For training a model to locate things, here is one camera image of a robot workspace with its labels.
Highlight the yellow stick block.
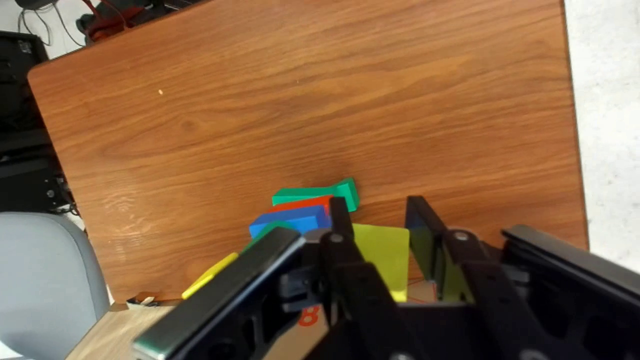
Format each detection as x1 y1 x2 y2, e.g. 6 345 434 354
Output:
181 252 240 300

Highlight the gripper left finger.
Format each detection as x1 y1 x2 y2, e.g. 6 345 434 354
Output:
132 196 401 360

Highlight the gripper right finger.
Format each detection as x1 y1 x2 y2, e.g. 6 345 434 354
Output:
406 195 640 360

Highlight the black cable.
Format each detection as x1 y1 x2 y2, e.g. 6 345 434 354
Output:
17 0 87 49

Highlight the long green block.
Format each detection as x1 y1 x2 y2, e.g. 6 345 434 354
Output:
272 178 360 212

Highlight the grey chair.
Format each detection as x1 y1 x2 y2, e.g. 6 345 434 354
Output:
0 211 111 360

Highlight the yellow-green flat block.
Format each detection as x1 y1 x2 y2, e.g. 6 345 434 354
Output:
352 223 475 304

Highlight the small black white scrap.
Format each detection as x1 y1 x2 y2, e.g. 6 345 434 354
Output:
126 294 162 308

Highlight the small green block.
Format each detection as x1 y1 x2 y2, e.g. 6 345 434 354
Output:
242 222 297 252

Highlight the black equipment rack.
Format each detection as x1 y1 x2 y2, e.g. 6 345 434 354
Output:
0 30 77 215

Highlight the blue block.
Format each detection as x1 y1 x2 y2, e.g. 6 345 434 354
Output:
248 205 332 239

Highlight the red block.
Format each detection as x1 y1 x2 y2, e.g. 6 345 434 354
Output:
272 195 334 215

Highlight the light wooden board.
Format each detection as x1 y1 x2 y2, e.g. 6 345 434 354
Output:
64 280 441 360

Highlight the red and black bag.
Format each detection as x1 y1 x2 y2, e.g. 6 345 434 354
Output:
75 0 211 47

